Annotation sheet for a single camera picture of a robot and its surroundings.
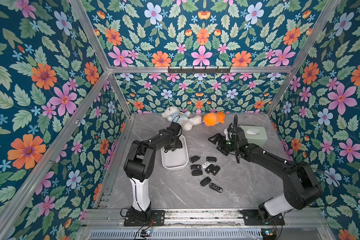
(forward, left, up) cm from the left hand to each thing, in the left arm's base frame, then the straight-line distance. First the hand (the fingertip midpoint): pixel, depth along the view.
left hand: (176, 144), depth 99 cm
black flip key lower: (-26, -16, -1) cm, 31 cm away
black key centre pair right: (-20, -23, -1) cm, 30 cm away
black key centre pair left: (-19, -20, 0) cm, 27 cm away
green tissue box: (-1, -53, +6) cm, 53 cm away
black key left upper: (-16, -11, -2) cm, 20 cm away
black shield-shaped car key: (-10, -11, -2) cm, 15 cm away
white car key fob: (-15, -18, -2) cm, 23 cm away
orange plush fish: (+16, -26, +5) cm, 31 cm away
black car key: (-12, -22, -1) cm, 25 cm away
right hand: (-8, -22, +12) cm, 26 cm away
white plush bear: (+19, -4, +5) cm, 20 cm away
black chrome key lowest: (-30, -21, -1) cm, 37 cm away
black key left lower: (-20, -12, -1) cm, 23 cm away
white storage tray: (-9, 0, -3) cm, 10 cm away
